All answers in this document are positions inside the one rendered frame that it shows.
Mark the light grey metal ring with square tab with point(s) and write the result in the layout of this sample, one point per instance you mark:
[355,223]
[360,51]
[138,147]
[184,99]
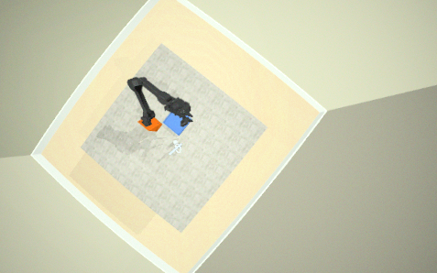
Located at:
[176,143]

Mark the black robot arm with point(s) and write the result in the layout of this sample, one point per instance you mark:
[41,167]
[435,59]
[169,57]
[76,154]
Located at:
[171,104]

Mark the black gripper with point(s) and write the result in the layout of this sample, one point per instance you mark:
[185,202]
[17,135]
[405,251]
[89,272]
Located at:
[185,119]

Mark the blue tray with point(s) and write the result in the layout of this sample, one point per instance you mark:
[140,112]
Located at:
[173,122]

